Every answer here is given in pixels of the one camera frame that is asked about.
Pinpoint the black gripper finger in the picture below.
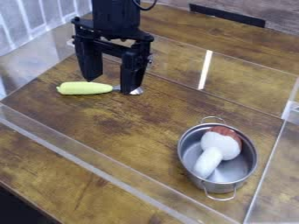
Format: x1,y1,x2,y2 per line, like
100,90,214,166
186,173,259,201
74,36,103,81
120,42,151,95

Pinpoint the silver metal pot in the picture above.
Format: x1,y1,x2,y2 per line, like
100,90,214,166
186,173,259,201
176,116,258,201

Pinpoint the black bar on table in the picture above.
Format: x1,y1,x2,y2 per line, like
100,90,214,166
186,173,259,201
190,3,267,28

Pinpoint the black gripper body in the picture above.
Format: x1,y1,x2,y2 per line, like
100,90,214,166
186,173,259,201
71,0,155,58

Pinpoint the white red plush mushroom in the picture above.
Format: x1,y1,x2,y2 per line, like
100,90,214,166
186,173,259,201
192,126,242,179

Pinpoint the black cable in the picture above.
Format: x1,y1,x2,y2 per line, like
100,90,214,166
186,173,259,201
132,0,159,11

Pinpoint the clear acrylic wall panel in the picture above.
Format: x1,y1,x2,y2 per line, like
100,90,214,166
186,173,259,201
245,78,299,224

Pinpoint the yellow handled metal spoon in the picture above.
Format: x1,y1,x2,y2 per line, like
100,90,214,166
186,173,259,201
55,80,146,96

